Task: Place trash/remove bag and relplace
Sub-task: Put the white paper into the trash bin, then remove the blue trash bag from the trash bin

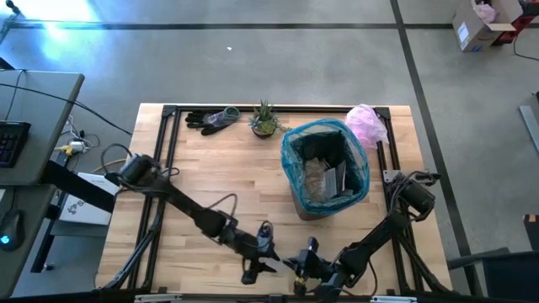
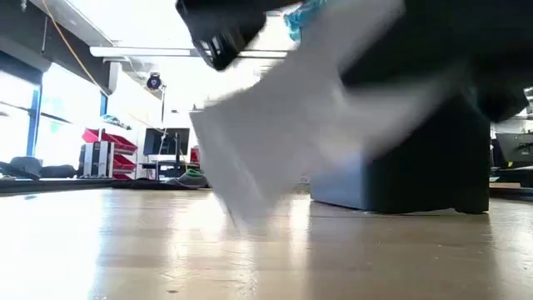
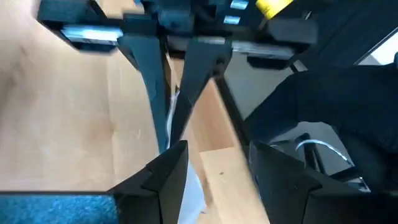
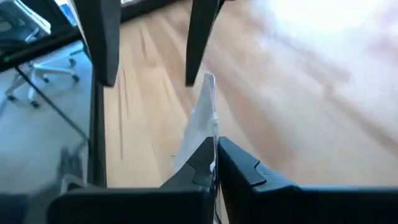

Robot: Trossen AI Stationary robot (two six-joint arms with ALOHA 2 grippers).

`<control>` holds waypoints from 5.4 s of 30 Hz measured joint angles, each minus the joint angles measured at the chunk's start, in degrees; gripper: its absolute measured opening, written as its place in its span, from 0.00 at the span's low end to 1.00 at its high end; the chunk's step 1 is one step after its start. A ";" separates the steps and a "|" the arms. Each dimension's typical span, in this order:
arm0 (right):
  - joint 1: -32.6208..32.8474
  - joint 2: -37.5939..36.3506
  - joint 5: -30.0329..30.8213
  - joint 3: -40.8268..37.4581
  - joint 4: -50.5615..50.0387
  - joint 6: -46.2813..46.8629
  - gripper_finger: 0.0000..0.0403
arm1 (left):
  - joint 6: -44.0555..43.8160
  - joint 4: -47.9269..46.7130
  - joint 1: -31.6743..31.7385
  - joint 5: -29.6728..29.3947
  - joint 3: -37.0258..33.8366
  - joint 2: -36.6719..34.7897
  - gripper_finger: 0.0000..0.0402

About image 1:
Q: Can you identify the cardboard box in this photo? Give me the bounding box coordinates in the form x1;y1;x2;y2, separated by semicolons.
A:
451;0;517;54

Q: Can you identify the black keyboard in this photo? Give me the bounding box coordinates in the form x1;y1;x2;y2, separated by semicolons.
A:
0;120;32;169

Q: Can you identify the crumpled kraft paper sheet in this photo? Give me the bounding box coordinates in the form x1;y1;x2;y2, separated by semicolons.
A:
303;157;328;203

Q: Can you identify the teal plastic trash bag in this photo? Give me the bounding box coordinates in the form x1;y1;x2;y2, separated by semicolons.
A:
280;118;371;217

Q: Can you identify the small pink plastic bag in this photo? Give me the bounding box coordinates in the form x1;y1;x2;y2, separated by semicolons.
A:
473;2;498;24

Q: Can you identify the dark grey trash bin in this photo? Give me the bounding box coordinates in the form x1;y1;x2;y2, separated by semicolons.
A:
289;184;334;222

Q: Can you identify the silver aluminium bar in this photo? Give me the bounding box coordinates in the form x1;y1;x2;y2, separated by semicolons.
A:
518;104;539;153

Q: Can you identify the succulent plant in pot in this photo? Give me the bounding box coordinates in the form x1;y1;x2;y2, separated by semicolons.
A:
248;99;292;140

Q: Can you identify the black computer mouse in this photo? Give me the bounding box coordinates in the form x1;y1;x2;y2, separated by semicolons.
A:
0;209;25;253

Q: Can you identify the black desk cable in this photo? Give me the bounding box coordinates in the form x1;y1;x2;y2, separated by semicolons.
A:
0;82;134;137

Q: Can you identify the white printed box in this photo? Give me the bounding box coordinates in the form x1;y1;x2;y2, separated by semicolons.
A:
58;171;121;226

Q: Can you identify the grey desk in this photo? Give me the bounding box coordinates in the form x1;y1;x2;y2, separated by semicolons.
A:
0;69;86;299

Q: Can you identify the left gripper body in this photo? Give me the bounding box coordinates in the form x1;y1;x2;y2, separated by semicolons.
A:
231;229;281;264

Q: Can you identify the black work glove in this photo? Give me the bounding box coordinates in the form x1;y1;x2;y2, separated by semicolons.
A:
184;106;242;136

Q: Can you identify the red plastic crate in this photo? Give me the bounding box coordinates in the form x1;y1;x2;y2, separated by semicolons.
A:
492;0;539;46

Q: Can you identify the dark office chair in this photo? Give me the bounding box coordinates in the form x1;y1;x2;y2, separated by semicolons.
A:
446;247;539;303

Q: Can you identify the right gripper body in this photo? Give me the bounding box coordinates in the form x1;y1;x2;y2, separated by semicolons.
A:
294;247;336;281

